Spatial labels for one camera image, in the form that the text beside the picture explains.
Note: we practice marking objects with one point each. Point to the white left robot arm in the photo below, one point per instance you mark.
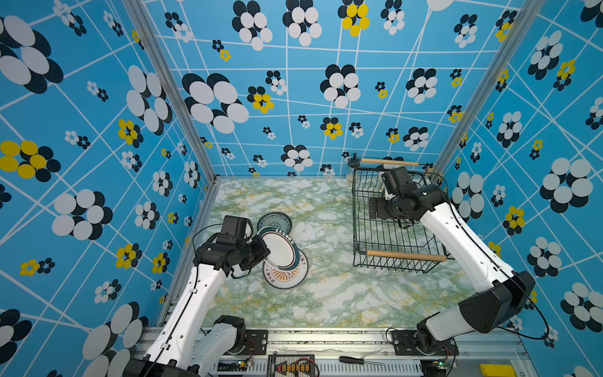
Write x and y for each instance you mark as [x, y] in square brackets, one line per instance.
[177, 351]

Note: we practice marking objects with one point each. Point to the black wire dish rack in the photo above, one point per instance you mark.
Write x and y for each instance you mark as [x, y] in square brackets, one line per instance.
[387, 235]

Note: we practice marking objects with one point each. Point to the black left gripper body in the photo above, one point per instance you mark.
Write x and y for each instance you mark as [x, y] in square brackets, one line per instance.
[252, 252]

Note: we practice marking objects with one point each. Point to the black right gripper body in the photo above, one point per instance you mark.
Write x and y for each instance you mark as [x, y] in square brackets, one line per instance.
[384, 209]

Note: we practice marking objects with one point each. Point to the white plate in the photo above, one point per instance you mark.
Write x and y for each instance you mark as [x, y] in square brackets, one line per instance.
[284, 254]
[286, 280]
[276, 219]

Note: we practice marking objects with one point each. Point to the glass jar with black lid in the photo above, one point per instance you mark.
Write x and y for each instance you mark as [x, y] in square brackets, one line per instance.
[353, 163]

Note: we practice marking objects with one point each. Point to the yellow box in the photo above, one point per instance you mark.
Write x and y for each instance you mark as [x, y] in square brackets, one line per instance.
[497, 370]

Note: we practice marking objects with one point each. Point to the black screwdriver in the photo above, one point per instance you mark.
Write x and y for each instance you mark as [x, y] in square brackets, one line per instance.
[360, 361]

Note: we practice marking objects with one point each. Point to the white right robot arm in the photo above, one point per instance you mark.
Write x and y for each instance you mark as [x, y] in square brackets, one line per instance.
[501, 291]

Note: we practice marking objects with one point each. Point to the wooden rack handle far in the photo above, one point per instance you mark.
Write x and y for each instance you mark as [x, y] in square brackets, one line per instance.
[390, 162]

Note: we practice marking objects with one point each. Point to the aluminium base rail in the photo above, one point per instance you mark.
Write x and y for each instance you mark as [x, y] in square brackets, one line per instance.
[460, 356]

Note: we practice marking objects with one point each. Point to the black terminal board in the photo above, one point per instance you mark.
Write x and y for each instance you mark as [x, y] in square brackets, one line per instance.
[293, 365]

